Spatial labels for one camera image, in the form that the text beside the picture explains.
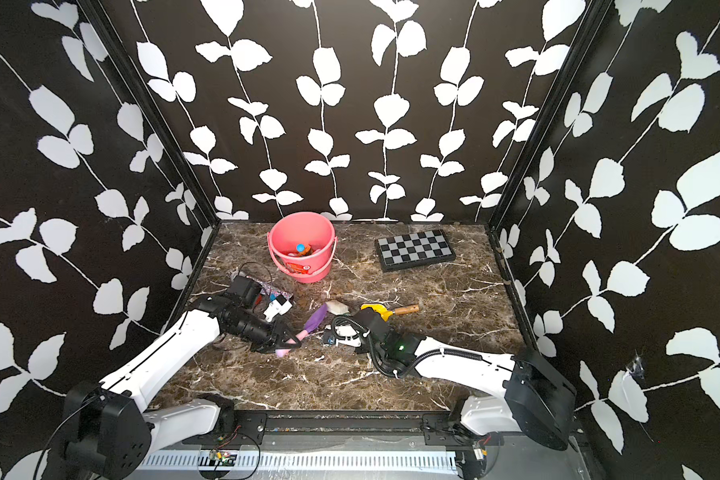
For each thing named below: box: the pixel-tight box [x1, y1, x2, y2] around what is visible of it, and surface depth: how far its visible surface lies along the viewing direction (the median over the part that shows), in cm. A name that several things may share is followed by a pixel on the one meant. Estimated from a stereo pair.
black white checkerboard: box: [374, 229, 457, 273], surface depth 112 cm
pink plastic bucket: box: [266, 211, 338, 283], surface depth 97 cm
